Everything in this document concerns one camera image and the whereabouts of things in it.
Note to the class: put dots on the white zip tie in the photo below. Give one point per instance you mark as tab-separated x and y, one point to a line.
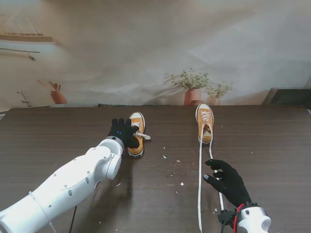
41	208

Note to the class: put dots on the black right wrist box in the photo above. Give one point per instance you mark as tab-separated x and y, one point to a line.
226	215

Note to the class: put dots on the printed kitchen backdrop cloth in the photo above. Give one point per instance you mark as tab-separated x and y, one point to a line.
145	48

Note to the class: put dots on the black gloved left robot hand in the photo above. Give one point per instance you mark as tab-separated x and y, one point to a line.
125	136

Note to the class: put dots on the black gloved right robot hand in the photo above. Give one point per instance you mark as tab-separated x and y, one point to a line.
230	184

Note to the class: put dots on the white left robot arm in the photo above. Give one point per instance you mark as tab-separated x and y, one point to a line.
73	179

